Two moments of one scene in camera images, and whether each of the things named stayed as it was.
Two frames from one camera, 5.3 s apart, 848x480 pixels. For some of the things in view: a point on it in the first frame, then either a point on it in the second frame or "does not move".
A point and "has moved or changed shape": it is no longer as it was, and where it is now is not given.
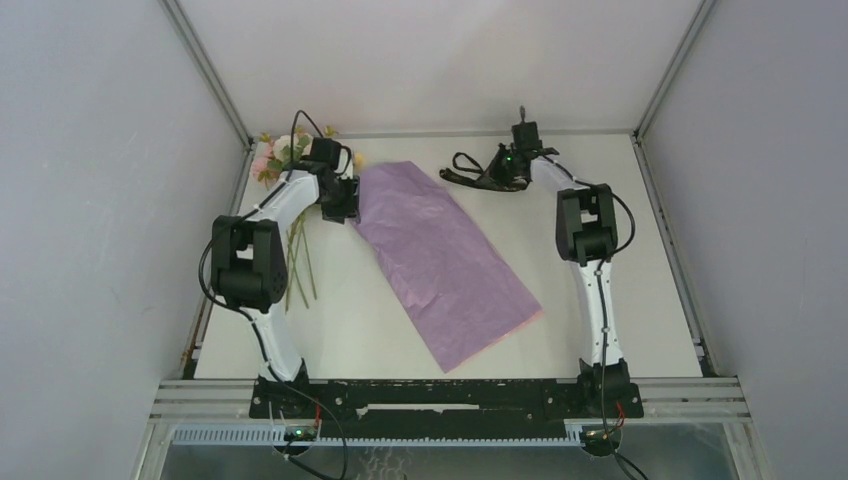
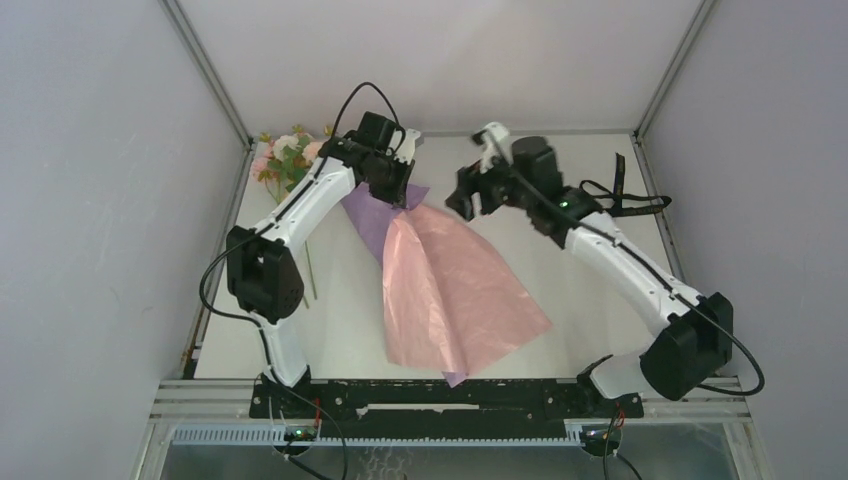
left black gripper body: [343, 203] -> [390, 179]
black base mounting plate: [362, 410] does not move
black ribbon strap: [478, 180] has moved or changed shape
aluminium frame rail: [674, 399] does not move
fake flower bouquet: [276, 155] does not move
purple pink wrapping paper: [456, 290] has moved or changed shape
